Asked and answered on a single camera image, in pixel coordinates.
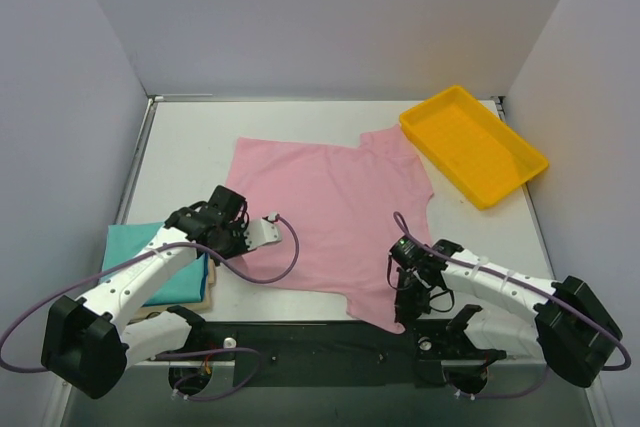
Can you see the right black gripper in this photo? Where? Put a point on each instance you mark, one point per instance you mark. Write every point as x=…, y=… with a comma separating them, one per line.
x=409, y=297

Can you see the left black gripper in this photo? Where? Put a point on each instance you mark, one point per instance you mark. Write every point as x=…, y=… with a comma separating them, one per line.
x=239, y=238

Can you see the pink t shirt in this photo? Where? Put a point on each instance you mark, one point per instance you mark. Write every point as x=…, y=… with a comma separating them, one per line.
x=340, y=201

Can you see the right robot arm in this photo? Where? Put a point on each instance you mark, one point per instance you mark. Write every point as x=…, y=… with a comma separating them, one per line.
x=468, y=308

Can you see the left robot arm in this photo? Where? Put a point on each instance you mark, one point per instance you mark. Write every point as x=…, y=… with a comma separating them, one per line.
x=92, y=340

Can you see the teal folded t shirt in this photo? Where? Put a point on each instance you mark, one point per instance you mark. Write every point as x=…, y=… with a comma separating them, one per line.
x=127, y=241

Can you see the beige folded t shirt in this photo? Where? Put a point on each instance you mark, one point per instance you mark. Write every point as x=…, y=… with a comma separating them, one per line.
x=205, y=292

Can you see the yellow plastic tray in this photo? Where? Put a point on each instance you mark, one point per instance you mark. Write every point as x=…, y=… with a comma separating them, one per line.
x=479, y=154

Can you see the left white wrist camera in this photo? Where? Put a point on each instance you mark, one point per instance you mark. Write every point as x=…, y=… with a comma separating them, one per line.
x=262, y=232

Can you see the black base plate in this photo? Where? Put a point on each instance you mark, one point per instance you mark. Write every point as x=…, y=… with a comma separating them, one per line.
x=337, y=353

